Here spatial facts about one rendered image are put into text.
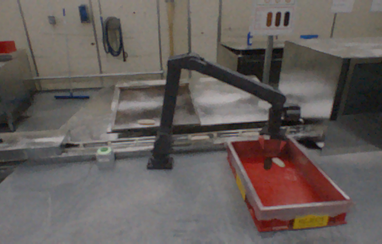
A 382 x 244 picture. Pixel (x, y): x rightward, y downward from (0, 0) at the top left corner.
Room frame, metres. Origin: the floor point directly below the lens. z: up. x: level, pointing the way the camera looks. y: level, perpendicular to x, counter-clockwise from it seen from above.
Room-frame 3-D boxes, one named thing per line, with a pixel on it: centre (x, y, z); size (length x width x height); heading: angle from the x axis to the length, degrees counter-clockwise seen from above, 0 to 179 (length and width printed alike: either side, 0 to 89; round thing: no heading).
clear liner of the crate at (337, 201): (0.89, -0.37, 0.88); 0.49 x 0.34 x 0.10; 5
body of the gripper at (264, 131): (1.04, -0.38, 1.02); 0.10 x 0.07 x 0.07; 67
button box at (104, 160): (1.08, 0.39, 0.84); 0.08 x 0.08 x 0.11; 7
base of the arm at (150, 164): (1.07, 0.13, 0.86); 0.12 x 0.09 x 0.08; 87
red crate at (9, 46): (3.99, 2.81, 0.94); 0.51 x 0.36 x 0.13; 101
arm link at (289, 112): (1.04, -0.42, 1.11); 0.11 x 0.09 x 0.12; 87
